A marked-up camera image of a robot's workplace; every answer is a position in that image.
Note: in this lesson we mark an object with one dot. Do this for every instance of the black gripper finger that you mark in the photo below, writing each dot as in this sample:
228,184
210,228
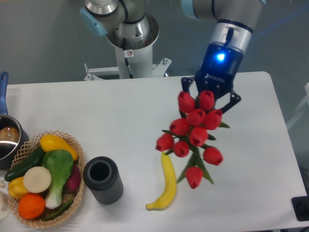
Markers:
234,99
186,83

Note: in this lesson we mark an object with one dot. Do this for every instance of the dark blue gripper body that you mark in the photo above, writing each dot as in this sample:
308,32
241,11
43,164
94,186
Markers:
218,70

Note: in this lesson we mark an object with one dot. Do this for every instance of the red tulip bouquet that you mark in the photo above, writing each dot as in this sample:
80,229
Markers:
190,132

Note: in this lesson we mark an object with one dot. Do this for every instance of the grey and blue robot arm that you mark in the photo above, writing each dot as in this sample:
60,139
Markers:
236,19

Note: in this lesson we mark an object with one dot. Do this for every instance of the dark grey ribbed vase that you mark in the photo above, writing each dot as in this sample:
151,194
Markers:
102,177

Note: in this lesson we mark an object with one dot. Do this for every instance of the yellow banana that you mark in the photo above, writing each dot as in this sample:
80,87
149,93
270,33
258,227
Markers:
170,189

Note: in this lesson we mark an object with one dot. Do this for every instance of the black device at edge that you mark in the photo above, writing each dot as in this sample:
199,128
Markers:
301,207

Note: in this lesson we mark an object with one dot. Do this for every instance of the yellow squash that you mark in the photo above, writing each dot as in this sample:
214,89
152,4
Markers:
51,142

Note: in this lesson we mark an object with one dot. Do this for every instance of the purple sweet potato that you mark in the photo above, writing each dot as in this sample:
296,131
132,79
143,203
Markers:
74,180

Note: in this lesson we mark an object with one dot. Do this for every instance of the green bok choy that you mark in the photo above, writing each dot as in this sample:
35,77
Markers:
60,164

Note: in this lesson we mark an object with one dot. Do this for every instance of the woven wicker basket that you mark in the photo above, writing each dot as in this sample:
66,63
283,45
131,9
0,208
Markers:
25,150

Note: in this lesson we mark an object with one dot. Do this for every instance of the dark green cucumber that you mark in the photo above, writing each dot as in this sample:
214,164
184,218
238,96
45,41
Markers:
32,160

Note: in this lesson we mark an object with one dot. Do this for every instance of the round beige bun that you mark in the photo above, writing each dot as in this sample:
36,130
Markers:
37,179

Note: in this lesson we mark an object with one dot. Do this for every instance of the green bean pods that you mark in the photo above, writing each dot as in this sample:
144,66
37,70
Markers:
59,211

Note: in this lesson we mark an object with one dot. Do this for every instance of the orange fruit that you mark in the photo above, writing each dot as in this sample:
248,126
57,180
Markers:
31,206

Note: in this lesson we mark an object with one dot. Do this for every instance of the yellow bell pepper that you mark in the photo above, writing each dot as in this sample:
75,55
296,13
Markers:
17,189

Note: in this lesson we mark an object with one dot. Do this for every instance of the white garlic piece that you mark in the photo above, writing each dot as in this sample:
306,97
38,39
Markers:
2,184

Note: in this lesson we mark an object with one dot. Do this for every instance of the white metal base frame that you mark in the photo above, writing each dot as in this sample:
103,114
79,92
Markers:
94,74

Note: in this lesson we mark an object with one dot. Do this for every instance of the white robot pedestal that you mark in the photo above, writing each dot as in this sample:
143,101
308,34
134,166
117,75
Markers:
133,44

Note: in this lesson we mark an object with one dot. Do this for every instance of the blue handled saucepan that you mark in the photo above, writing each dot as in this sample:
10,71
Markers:
12,135

